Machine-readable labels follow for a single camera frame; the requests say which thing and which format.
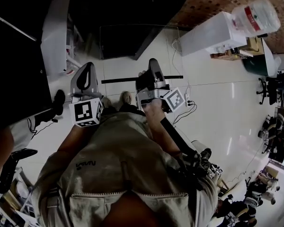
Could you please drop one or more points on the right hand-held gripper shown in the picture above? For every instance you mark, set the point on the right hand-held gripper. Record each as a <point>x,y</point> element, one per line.
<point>153,93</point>

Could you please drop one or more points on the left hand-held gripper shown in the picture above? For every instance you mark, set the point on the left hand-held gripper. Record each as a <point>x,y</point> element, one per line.
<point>84,111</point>

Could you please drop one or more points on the glass sheet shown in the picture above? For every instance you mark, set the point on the glass sheet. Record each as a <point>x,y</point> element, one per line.
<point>118,80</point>

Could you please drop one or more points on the person's right forearm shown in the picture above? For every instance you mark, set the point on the person's right forearm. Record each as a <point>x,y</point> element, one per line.
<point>157,132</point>

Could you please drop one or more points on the person's left forearm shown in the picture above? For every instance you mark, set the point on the person's left forearm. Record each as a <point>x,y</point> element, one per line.
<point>73,138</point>

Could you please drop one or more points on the person's right hand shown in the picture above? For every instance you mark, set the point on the person's right hand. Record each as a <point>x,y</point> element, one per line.
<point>153,110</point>

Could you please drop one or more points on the red-labelled bottle in door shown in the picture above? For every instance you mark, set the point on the red-labelled bottle in door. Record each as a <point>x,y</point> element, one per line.
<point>71,71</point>

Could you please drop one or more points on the person's left shoe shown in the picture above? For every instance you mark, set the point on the person's left shoe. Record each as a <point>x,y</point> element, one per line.
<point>106,102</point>

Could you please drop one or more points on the person's shoe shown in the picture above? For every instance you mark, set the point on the person's shoe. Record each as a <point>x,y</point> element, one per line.
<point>126,97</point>
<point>106,102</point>

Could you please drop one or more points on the person's right shoe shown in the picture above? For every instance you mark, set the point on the person's right shoe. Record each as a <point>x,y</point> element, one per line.
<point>126,97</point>

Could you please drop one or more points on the person's black trousers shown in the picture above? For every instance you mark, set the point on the person's black trousers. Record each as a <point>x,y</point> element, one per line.
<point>127,109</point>

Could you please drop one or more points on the white power strip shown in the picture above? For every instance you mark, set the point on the white power strip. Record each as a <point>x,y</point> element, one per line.
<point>188,98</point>

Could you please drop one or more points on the black cabinet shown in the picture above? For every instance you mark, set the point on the black cabinet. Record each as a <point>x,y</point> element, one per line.
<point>16,67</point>

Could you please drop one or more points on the person's grey shirt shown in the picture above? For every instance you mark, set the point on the person's grey shirt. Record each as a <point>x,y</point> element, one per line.
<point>113,150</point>

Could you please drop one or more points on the white water dispenser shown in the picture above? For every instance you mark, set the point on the white water dispenser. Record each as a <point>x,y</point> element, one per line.
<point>210,34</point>

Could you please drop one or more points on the low cluttered brown box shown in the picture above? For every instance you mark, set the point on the low cluttered brown box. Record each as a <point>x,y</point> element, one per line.
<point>224,55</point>

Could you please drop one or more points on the green bin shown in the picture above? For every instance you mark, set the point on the green bin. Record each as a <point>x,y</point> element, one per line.
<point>255,65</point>

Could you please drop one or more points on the cardboard box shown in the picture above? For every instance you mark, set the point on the cardboard box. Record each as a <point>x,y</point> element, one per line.
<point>253,45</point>

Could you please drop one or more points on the spare hand-held gripper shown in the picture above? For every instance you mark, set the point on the spare hand-held gripper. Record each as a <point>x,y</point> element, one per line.
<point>216,171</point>

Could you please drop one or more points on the white board panel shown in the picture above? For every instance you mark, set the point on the white board panel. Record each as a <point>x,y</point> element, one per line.
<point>269,60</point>

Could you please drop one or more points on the clear water jug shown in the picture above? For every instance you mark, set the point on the clear water jug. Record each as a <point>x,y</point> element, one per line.
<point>258,16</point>

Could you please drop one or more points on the black office chair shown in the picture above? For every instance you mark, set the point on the black office chair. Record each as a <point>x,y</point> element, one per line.
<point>273,89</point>

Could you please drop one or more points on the wooden stool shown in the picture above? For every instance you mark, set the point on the wooden stool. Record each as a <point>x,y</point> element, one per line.
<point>234,185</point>

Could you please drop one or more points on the metal shelf rack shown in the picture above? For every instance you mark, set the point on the metal shelf rack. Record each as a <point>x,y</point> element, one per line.
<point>7,207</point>

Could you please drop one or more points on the black wheeled equipment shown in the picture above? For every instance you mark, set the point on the black wheeled equipment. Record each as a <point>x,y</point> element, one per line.
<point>279,141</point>

